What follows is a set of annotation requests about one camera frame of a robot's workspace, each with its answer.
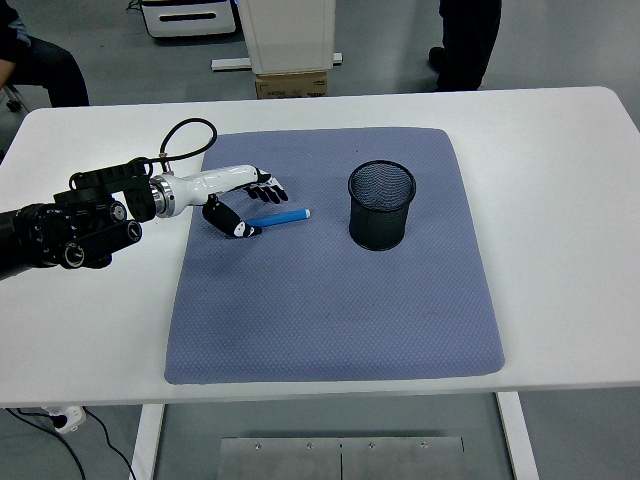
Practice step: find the black mesh pen holder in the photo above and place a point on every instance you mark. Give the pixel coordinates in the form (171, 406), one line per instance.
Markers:
(380, 230)

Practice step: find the person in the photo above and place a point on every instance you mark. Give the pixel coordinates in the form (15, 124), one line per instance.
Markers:
(45, 65)
(465, 45)

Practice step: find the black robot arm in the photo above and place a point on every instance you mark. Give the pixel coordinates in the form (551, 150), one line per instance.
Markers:
(50, 235)

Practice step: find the white cabinet panel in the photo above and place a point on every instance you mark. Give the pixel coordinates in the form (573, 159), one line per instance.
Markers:
(290, 35)

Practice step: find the blue marker pen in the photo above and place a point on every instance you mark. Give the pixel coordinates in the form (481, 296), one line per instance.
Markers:
(280, 218)

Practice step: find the brown cardboard box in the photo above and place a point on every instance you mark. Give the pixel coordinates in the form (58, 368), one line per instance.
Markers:
(290, 85)

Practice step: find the office chair base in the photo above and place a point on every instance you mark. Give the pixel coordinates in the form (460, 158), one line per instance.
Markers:
(15, 100)

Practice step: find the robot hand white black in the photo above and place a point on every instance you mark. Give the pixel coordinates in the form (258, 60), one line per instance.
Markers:
(210, 182)

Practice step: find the blue-grey quilted mat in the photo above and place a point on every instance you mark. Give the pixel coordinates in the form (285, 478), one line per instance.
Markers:
(325, 310)

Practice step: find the white table leg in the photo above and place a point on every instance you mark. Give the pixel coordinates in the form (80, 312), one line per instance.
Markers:
(517, 440)
(147, 445)

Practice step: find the white appliance with black slot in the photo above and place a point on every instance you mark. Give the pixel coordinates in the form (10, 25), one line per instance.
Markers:
(190, 27)

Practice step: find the white base bar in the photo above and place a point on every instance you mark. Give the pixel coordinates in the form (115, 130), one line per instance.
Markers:
(230, 63)

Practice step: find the white power strip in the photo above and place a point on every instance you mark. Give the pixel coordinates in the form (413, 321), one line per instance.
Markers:
(67, 419)

